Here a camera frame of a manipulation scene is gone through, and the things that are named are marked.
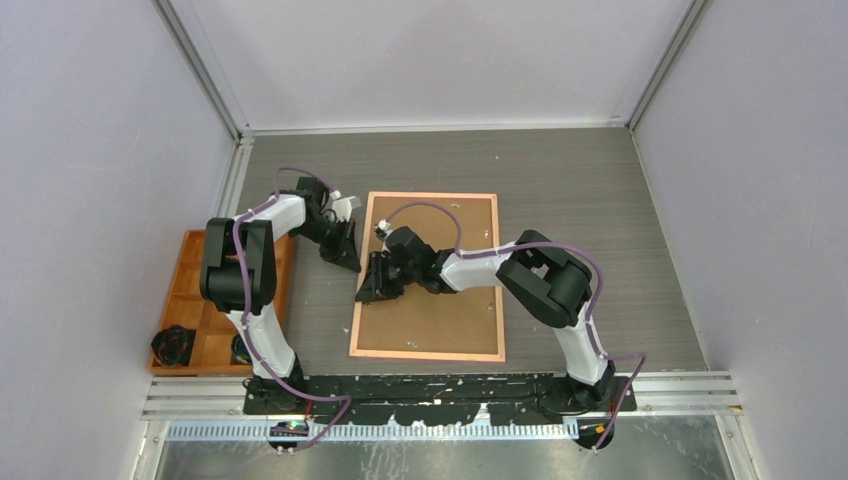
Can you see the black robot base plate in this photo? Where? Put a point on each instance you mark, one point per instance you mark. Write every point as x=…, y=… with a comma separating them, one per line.
x=436, y=400

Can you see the aluminium rail front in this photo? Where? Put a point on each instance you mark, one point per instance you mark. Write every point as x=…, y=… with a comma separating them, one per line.
x=676, y=393

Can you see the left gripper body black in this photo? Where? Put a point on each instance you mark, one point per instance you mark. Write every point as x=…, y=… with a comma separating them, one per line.
x=320, y=233

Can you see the brown frame backing board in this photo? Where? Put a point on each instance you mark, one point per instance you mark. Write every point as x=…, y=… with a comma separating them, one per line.
x=466, y=326

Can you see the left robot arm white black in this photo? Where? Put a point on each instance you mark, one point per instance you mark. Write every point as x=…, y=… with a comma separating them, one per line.
x=239, y=274

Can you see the orange compartment tray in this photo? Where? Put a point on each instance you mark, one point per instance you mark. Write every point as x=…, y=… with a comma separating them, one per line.
x=210, y=332

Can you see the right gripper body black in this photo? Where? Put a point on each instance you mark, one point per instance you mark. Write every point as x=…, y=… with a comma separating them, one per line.
x=395, y=276

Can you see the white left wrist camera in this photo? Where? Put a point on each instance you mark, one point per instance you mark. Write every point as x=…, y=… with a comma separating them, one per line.
x=342, y=207

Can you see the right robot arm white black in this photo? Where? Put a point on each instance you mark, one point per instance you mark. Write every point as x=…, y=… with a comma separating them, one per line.
x=545, y=278

